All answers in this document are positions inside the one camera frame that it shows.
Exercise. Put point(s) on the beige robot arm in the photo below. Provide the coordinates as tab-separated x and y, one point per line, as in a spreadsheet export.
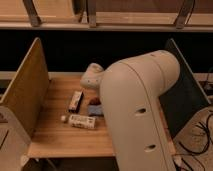
129	91

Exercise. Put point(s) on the blue square sponge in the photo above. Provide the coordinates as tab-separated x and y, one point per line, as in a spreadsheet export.
95	110

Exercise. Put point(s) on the white tube with cap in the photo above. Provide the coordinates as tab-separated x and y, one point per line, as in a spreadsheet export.
79	121

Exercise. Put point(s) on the left wooden side panel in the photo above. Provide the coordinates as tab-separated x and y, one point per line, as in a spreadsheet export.
22	100

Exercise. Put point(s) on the right dark side panel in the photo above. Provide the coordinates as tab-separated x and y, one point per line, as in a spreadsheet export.
185	98

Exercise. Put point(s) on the wooden shelf rail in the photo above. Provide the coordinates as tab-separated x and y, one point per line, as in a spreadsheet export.
108	15

